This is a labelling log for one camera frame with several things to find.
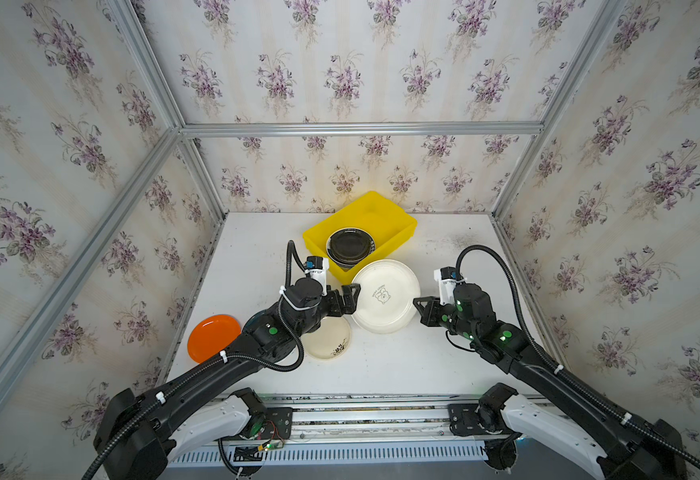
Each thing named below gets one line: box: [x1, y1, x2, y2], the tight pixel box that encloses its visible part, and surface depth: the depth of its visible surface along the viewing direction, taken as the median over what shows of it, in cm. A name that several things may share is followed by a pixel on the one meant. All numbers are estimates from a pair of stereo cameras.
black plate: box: [326, 228, 376, 267], surface depth 109 cm
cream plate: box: [301, 316, 351, 360], surface depth 88 cm
